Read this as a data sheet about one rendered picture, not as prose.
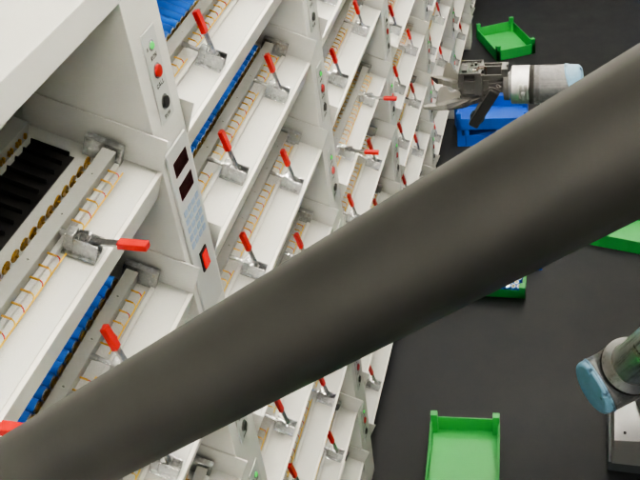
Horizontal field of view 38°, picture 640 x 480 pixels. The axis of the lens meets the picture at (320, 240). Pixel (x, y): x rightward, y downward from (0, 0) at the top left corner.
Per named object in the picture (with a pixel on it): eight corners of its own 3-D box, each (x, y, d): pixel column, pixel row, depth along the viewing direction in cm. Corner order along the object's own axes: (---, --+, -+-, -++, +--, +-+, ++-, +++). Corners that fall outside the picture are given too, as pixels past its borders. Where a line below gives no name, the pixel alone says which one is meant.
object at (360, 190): (387, 151, 276) (401, 113, 267) (345, 282, 230) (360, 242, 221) (322, 128, 276) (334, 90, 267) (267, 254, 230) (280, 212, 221)
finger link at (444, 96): (420, 89, 218) (455, 77, 220) (423, 111, 222) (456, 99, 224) (427, 94, 216) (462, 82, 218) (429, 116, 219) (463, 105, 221)
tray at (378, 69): (381, 90, 264) (391, 63, 258) (336, 216, 218) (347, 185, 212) (314, 67, 264) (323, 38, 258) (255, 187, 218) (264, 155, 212)
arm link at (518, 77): (530, 91, 225) (529, 111, 218) (510, 92, 227) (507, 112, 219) (530, 58, 220) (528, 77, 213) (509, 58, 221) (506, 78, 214)
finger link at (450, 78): (437, 55, 231) (466, 65, 225) (439, 77, 234) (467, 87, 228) (429, 60, 229) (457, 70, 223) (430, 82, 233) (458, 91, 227)
